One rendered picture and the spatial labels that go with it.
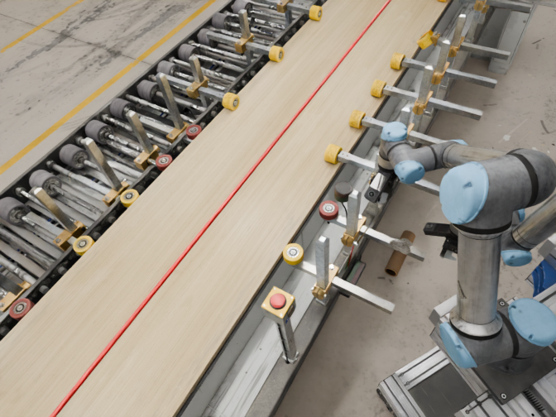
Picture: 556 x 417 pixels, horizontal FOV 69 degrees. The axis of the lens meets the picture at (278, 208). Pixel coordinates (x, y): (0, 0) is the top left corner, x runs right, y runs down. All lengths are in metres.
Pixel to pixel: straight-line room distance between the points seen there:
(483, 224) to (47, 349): 1.45
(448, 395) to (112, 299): 1.52
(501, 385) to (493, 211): 0.60
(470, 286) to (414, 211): 1.86
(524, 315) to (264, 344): 0.98
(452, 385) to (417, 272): 0.72
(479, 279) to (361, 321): 1.49
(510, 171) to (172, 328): 1.16
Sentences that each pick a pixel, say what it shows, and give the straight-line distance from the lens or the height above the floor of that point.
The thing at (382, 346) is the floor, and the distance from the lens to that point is 2.39.
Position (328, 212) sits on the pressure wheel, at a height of 0.91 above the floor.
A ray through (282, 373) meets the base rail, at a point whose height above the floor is 0.70.
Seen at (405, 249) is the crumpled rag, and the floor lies 0.87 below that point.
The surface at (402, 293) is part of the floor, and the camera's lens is 2.52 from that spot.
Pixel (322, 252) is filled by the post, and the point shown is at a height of 1.12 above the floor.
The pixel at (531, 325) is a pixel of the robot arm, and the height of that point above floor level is 1.27.
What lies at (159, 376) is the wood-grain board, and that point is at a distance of 1.49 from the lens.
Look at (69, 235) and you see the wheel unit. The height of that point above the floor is 0.86.
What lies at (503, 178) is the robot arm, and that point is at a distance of 0.88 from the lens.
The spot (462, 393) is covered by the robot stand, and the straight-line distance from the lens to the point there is 2.19.
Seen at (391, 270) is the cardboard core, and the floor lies 0.01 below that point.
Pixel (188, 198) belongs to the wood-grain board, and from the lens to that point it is 1.81.
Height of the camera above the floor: 2.26
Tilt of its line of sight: 54 degrees down
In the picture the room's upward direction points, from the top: 9 degrees counter-clockwise
